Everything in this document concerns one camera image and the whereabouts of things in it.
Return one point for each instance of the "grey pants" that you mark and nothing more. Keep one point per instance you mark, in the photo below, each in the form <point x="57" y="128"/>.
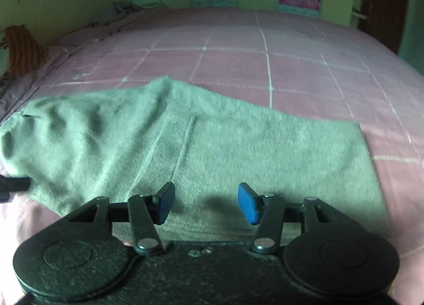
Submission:
<point x="198" y="159"/>

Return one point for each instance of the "dark wooden door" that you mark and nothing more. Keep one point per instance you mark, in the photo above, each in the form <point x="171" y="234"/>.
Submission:
<point x="384" y="0"/>

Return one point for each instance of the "orange striped pillow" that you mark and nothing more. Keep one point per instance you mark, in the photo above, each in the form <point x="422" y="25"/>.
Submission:
<point x="23" y="50"/>

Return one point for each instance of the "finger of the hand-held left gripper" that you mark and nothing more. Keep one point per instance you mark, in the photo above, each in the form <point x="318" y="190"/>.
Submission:
<point x="15" y="184"/>

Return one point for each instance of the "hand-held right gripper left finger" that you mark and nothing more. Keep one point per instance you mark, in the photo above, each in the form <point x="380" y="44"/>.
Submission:
<point x="165" y="202"/>

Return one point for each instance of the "crumpled grey cloth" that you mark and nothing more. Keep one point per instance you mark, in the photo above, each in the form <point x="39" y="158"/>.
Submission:
<point x="121" y="12"/>

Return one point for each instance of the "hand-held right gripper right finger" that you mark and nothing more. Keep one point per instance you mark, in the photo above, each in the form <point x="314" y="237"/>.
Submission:
<point x="246" y="204"/>

